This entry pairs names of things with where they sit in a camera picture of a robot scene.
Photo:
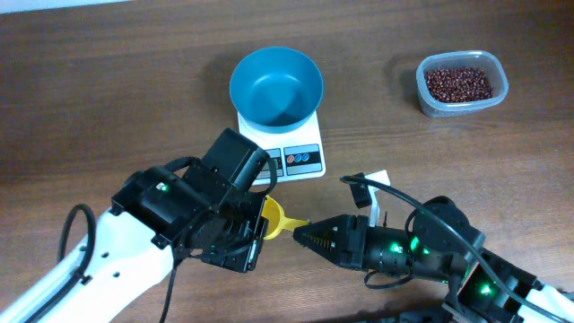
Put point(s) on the white digital kitchen scale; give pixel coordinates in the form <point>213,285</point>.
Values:
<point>297,154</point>

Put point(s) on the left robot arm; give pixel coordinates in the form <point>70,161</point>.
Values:
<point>201,208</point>

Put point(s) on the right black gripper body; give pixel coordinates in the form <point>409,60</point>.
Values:
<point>355,241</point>

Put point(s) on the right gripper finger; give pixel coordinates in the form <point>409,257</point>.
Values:
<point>327,228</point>
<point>324,245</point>

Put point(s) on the red beans pile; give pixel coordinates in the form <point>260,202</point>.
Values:
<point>458,85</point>

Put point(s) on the blue plastic bowl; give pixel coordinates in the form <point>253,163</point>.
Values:
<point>276,89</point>

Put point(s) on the yellow measuring scoop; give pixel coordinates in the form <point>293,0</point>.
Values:
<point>277,220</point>

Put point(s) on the clear plastic bean container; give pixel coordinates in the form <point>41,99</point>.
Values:
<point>476,59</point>

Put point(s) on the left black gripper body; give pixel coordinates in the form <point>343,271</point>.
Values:
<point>256,234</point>

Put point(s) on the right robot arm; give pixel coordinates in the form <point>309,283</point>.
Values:
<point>439,244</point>

